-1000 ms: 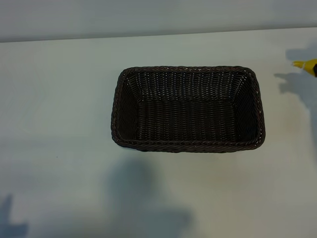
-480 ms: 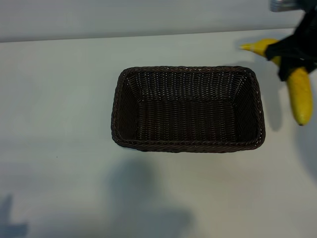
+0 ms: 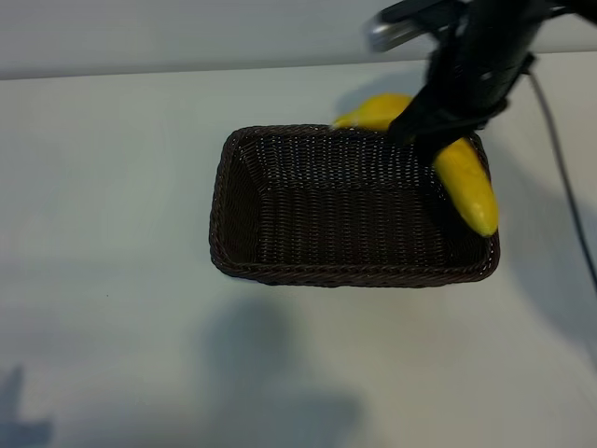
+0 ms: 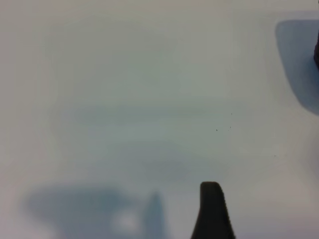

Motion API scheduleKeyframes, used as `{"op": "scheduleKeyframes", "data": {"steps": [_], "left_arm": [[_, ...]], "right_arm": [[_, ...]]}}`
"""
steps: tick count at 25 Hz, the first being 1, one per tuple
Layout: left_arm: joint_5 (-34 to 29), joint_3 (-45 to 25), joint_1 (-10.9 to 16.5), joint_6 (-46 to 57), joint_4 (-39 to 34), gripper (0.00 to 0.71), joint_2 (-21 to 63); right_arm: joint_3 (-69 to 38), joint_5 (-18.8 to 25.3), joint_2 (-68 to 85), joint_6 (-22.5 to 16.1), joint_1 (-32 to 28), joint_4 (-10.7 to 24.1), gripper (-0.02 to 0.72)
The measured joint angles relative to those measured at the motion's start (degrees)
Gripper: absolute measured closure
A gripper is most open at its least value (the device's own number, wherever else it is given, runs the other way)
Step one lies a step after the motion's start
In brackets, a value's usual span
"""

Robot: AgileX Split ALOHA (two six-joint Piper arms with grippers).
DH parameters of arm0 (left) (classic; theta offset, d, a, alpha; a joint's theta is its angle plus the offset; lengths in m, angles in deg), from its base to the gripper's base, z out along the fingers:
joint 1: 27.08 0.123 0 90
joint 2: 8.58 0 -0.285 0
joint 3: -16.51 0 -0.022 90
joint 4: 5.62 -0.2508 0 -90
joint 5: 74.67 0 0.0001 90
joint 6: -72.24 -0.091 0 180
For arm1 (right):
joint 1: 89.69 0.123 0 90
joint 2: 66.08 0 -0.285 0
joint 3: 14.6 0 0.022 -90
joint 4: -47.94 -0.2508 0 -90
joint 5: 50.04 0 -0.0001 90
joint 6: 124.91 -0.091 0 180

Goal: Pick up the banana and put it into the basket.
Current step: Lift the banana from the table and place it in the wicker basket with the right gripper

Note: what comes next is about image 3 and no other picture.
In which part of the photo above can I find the dark brown woven basket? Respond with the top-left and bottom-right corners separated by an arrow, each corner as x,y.
207,122 -> 502,287

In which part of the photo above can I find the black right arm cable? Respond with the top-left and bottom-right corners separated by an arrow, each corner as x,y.
525,68 -> 597,293

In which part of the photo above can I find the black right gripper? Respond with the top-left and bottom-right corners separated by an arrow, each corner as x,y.
388,0 -> 538,158

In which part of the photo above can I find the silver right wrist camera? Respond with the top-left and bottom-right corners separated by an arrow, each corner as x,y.
365,9 -> 428,51

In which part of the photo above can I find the yellow banana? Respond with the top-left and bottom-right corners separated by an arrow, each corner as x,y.
330,92 -> 501,239

